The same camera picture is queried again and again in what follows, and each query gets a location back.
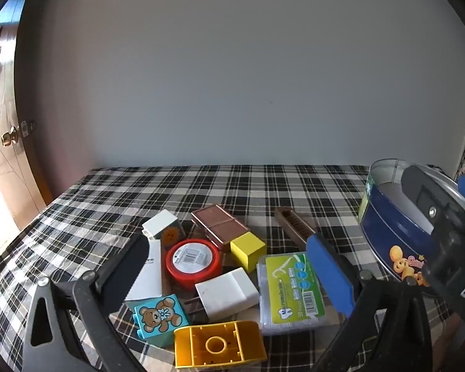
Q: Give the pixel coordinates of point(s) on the brown rectangular case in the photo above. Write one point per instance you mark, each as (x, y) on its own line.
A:
(217, 224)

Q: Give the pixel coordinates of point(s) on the round blue metal tin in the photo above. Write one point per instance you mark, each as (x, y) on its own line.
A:
(387, 232)

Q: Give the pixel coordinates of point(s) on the white cardboard box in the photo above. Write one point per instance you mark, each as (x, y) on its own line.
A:
(149, 279)

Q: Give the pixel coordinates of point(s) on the wooden door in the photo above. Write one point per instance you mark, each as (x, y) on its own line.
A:
(19, 170)

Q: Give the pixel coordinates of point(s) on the white charger plug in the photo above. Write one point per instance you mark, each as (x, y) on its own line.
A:
(224, 292)

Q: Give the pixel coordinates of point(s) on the teal bear toy block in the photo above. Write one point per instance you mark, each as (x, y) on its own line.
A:
(161, 316)

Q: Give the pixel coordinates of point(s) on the red tape roll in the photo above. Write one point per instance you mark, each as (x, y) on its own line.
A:
(190, 255)

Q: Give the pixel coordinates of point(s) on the brass door knob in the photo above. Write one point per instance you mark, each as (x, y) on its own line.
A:
(9, 136)

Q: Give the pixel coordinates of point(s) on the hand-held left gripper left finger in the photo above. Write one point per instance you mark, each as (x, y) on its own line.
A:
(124, 275)

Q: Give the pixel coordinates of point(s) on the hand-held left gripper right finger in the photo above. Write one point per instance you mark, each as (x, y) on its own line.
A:
(327, 275)

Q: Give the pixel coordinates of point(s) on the brown ridged toy brick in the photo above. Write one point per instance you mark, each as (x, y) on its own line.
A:
(290, 223)

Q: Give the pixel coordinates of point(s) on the yellow toy block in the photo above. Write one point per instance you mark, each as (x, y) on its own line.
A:
(193, 341)

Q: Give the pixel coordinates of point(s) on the white toy block orange face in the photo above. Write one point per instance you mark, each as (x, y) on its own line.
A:
(161, 223)

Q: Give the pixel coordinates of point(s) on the clear floss pick box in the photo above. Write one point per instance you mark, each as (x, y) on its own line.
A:
(290, 290)

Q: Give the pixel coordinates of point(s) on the yellow cube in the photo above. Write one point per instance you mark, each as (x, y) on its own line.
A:
(246, 246)

